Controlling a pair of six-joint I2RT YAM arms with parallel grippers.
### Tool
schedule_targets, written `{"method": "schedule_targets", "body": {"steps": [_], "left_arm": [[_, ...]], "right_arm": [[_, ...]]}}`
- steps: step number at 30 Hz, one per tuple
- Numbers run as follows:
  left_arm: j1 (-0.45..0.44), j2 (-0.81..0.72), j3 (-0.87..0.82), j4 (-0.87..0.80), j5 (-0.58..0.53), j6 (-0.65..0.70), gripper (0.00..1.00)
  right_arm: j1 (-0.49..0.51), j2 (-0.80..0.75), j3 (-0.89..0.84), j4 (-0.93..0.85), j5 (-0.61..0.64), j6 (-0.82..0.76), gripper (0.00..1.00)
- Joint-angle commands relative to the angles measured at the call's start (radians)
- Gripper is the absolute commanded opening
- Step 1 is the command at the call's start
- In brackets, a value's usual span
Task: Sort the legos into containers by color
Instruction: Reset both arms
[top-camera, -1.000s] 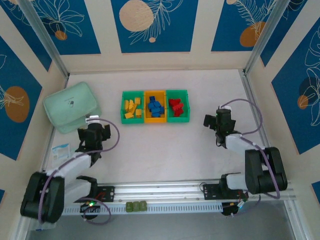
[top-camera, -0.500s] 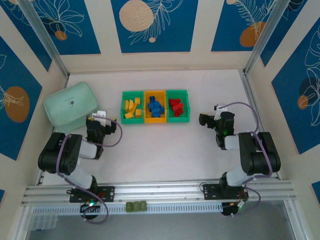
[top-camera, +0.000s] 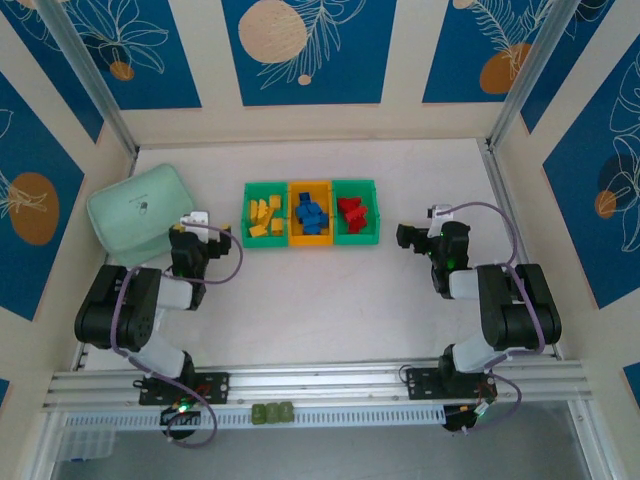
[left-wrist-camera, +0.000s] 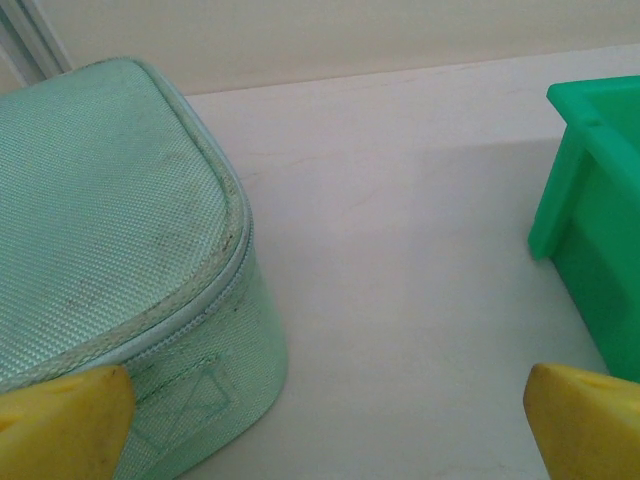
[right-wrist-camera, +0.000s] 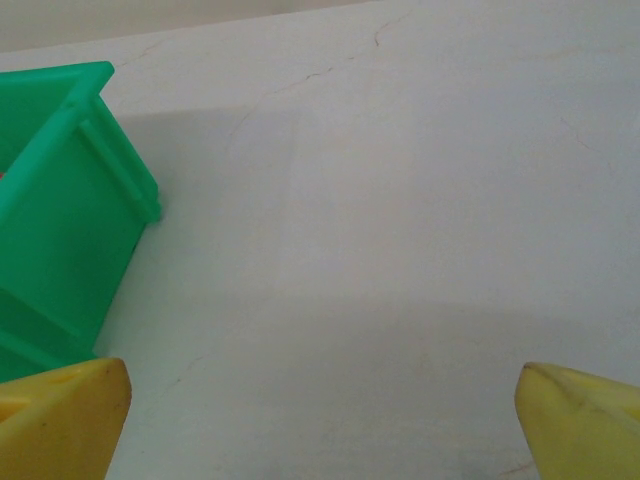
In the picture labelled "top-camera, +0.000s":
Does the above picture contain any black controller board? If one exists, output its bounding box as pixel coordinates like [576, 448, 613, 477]
[159, 402, 202, 427]
[443, 403, 491, 435]

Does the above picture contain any mint green zip pouch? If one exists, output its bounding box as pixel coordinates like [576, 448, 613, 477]
[86, 163, 196, 268]

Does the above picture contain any aluminium frame post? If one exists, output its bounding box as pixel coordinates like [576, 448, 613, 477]
[487, 0, 576, 151]
[37, 0, 140, 157]

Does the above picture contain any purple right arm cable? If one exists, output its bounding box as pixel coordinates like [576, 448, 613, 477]
[434, 200, 547, 436]

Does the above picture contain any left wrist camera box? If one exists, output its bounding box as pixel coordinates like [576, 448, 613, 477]
[179, 210, 210, 231]

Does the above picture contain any clear plastic organizer box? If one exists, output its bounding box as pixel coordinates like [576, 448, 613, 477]
[53, 428, 117, 464]

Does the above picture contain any green plastic bin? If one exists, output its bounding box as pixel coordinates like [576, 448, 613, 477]
[330, 179, 381, 247]
[241, 182, 291, 250]

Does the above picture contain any white slotted cable duct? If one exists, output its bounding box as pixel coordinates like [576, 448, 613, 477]
[63, 404, 446, 430]

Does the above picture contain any wide aluminium mounting rail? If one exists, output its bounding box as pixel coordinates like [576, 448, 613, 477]
[42, 358, 596, 414]

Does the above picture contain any orange plastic bin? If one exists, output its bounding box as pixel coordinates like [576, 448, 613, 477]
[287, 180, 335, 248]

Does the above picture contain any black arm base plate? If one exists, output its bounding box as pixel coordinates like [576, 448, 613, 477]
[138, 372, 231, 406]
[405, 367, 500, 401]

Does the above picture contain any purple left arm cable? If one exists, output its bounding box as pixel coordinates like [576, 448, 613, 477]
[110, 223, 245, 449]

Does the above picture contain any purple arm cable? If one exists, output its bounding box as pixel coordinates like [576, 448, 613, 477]
[110, 223, 245, 449]
[434, 200, 547, 436]

